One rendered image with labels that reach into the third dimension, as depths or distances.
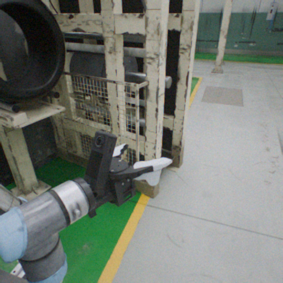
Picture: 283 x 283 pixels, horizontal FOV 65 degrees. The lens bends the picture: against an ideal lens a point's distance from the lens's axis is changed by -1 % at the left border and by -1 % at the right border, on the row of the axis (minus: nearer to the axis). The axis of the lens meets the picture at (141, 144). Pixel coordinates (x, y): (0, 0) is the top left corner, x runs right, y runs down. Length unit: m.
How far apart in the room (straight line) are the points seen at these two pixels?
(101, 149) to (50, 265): 0.23
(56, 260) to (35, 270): 0.04
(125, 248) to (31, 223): 1.28
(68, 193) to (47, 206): 0.04
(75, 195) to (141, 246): 1.26
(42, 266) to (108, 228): 1.30
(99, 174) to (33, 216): 0.13
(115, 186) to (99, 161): 0.06
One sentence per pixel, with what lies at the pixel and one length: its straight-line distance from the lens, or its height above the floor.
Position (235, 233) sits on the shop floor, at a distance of 1.84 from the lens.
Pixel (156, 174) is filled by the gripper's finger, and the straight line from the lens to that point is 0.50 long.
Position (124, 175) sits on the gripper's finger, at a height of 1.07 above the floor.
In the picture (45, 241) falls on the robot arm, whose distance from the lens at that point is 0.44.
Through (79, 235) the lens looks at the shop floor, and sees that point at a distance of 1.76.
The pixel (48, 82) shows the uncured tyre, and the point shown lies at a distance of 1.51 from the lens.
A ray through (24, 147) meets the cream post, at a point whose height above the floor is 0.45.
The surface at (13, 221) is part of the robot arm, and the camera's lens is 0.42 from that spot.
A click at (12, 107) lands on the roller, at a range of 1.43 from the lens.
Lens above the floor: 1.36
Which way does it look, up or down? 30 degrees down
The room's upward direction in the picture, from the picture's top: straight up
